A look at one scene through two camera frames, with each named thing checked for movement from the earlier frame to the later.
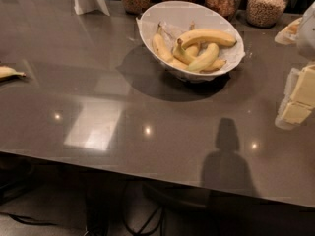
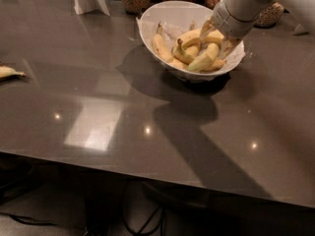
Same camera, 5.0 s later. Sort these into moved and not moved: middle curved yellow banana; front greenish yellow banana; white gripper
Moved: white gripper
Not moved: front greenish yellow banana; middle curved yellow banana
